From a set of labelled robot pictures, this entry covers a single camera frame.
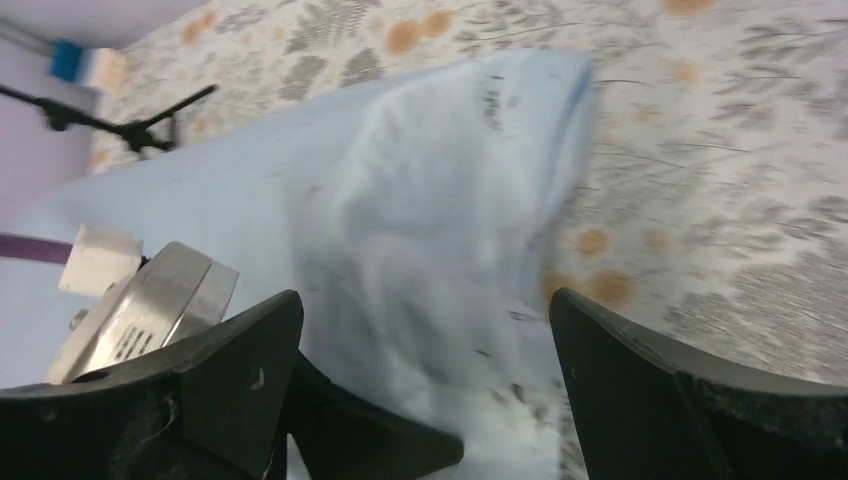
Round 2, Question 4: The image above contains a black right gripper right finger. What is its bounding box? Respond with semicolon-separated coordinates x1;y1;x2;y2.
549;289;847;479

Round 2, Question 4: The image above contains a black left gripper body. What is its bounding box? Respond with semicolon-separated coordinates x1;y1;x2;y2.
264;354;464;480

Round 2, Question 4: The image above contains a floral patterned bed sheet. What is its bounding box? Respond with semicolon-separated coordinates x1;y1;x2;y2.
86;0;848;480

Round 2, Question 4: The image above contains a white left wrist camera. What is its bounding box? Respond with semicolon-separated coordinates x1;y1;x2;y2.
44;225;239;384

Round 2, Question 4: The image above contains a black microphone tripod stand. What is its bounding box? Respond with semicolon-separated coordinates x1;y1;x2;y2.
0;82;220;157

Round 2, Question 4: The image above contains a light blue pillowcase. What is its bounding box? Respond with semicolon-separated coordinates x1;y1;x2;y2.
10;49;595;479

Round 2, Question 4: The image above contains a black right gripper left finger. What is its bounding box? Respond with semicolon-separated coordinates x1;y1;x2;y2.
1;290;303;479

